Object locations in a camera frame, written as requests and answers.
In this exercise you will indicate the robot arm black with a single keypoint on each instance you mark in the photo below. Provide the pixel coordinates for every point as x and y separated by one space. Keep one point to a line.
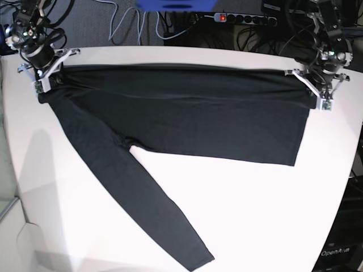
333 52
33 36

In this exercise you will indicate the blue box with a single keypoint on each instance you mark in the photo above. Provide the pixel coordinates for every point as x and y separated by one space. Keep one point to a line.
177 5

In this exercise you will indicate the black long-sleeve T-shirt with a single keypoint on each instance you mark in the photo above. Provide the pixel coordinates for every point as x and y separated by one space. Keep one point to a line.
249 115

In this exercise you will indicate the white power strip red switch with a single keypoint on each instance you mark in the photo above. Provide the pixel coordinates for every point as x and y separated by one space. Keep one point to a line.
246 19

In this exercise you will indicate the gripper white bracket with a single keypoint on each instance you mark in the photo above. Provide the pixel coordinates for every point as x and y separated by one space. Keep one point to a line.
43 66
320 85

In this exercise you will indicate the black OpenArm equipment case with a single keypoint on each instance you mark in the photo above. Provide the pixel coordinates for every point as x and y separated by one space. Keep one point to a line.
343 248

